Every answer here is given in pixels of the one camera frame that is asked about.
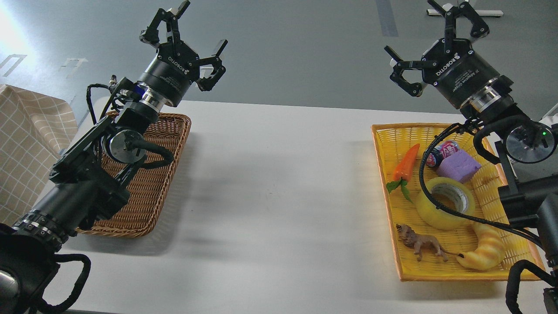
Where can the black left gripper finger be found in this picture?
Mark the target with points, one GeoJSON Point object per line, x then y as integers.
{"type": "Point", "coordinates": [206, 84]}
{"type": "Point", "coordinates": [170, 17]}

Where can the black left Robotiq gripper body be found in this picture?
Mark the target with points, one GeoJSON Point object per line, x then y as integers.
{"type": "Point", "coordinates": [169, 73]}

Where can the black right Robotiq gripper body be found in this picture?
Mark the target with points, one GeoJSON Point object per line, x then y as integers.
{"type": "Point", "coordinates": [464, 78]}

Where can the yellow tape roll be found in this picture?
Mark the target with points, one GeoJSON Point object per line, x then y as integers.
{"type": "Point", "coordinates": [451, 194]}

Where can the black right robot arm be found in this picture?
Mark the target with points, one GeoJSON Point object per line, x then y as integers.
{"type": "Point", "coordinates": [502, 134]}

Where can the white sleeved forearm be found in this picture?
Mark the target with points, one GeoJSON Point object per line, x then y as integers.
{"type": "Point", "coordinates": [551, 117]}

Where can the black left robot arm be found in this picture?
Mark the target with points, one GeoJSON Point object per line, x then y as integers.
{"type": "Point", "coordinates": [92, 177]}

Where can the white metal stand base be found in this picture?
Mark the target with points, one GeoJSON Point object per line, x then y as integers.
{"type": "Point", "coordinates": [463, 8]}

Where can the brown wicker basket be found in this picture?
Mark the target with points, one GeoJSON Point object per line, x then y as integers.
{"type": "Point", "coordinates": [148, 188]}

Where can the orange toy carrot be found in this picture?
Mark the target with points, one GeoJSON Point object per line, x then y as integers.
{"type": "Point", "coordinates": [402, 173]}

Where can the purple sponge block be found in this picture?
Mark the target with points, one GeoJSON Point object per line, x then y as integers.
{"type": "Point", "coordinates": [459, 166]}

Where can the beige checkered cloth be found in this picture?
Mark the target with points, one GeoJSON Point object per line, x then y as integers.
{"type": "Point", "coordinates": [34, 130]}

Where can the brown toy lion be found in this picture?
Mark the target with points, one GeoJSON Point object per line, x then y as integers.
{"type": "Point", "coordinates": [419, 241]}

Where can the yellow plastic basket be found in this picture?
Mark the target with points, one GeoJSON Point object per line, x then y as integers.
{"type": "Point", "coordinates": [392, 141]}

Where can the yellow toy croissant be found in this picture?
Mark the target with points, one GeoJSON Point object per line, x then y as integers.
{"type": "Point", "coordinates": [490, 250]}

